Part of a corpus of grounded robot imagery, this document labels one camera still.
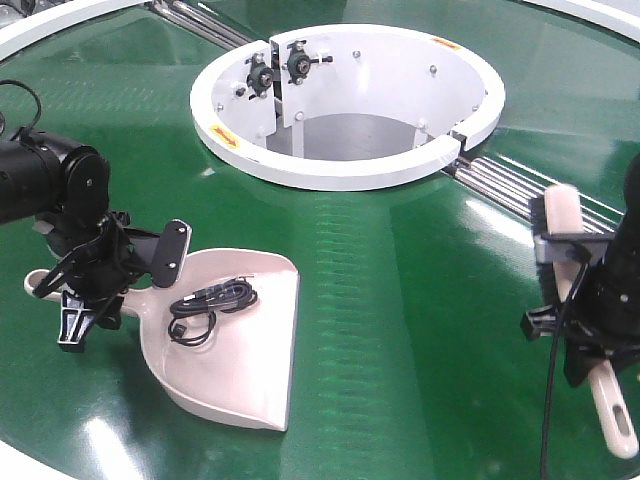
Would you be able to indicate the black bearing block right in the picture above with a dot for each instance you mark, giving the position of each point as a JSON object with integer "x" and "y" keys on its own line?
{"x": 299, "y": 62}

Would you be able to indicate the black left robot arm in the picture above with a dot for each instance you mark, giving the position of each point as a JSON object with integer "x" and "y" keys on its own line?
{"x": 64, "y": 186}

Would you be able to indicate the white inner conveyor ring housing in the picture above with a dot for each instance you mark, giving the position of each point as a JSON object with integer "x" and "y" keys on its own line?
{"x": 393, "y": 107}

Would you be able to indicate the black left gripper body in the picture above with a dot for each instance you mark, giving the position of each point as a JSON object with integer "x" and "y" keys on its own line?
{"x": 98, "y": 262}

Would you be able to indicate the black bearing block left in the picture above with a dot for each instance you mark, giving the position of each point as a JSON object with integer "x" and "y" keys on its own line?
{"x": 260, "y": 77}

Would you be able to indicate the orange warning sticker rear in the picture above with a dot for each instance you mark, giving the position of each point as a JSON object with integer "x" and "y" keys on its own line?
{"x": 446, "y": 43}

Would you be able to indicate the orange warning sticker front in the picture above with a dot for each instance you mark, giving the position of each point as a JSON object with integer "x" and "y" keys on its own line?
{"x": 224, "y": 136}

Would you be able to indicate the white outer rim left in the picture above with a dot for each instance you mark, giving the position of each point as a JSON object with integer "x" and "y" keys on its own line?
{"x": 27, "y": 31}

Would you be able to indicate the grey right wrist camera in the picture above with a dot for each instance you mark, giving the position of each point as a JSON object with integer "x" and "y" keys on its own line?
{"x": 578, "y": 247}

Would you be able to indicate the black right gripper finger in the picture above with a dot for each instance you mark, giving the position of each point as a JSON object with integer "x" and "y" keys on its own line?
{"x": 543, "y": 321}

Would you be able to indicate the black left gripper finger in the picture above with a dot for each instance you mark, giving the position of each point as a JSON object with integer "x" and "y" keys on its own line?
{"x": 76, "y": 320}

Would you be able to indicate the steel rollers right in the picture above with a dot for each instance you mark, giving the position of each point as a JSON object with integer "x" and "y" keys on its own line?
{"x": 512, "y": 185}

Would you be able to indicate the black left wrist camera plate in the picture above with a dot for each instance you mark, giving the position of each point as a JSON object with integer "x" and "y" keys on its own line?
{"x": 169, "y": 253}

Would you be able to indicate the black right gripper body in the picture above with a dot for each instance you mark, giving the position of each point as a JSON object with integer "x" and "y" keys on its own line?
{"x": 603, "y": 325}

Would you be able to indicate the white outer rim right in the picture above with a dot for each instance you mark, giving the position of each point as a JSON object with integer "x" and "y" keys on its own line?
{"x": 618, "y": 16}

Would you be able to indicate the steel rollers top left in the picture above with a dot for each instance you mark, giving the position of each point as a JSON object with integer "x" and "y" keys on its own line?
{"x": 201, "y": 23}

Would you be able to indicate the pink plastic dustpan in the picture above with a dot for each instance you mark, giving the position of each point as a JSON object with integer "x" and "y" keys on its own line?
{"x": 241, "y": 375}

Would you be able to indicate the black bearing block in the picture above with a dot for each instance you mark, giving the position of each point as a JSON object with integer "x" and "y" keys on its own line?
{"x": 260, "y": 77}
{"x": 299, "y": 62}

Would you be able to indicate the orange warning sticker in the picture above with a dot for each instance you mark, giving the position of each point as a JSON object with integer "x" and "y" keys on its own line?
{"x": 446, "y": 43}
{"x": 224, "y": 136}

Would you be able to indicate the green conveyor belt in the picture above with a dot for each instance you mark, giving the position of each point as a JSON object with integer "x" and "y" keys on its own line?
{"x": 410, "y": 363}

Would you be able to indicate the white rim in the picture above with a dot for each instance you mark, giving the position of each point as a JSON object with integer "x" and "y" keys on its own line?
{"x": 27, "y": 31}
{"x": 618, "y": 16}

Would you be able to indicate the steel rollers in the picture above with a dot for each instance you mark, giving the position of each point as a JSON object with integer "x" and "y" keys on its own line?
{"x": 201, "y": 23}
{"x": 512, "y": 185}

